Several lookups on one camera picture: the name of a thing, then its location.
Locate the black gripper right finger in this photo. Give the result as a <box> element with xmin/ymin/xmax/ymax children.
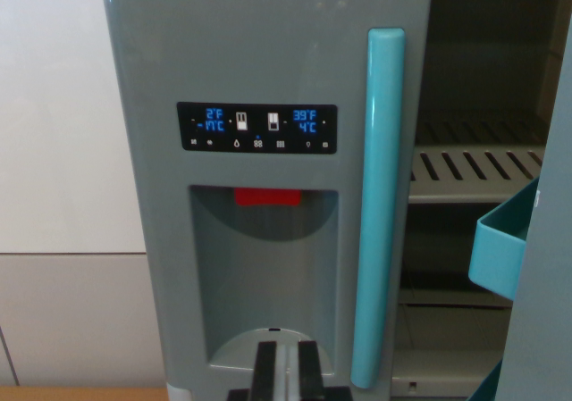
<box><xmin>298</xmin><ymin>340</ymin><xmax>326</xmax><ymax>401</ymax></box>

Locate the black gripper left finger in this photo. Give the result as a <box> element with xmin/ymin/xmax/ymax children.
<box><xmin>251</xmin><ymin>341</ymin><xmax>281</xmax><ymax>401</ymax></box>

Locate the teal door bin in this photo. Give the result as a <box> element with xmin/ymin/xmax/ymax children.
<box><xmin>467</xmin><ymin>175</ymin><xmax>542</xmax><ymax>298</ymax></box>
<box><xmin>471</xmin><ymin>358</ymin><xmax>507</xmax><ymax>401</ymax></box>

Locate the grey slotted fridge shelf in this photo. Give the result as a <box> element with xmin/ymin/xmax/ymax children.
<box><xmin>408</xmin><ymin>117</ymin><xmax>550</xmax><ymax>205</ymax></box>

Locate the grey fridge door with dispenser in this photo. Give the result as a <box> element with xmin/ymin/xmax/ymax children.
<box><xmin>98</xmin><ymin>0</ymin><xmax>434</xmax><ymax>401</ymax></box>

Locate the grey toy fridge cabinet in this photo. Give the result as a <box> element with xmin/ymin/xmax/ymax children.
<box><xmin>165</xmin><ymin>0</ymin><xmax>572</xmax><ymax>401</ymax></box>

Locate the red dispenser lever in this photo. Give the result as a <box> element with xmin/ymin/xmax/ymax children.
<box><xmin>233</xmin><ymin>188</ymin><xmax>302</xmax><ymax>207</ymax></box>

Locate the black temperature display panel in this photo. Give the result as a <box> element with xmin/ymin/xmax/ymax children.
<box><xmin>176</xmin><ymin>101</ymin><xmax>339</xmax><ymax>155</ymax></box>

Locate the teal handle of dispenser door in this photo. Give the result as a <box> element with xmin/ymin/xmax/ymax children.
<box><xmin>350</xmin><ymin>27</ymin><xmax>407</xmax><ymax>389</ymax></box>

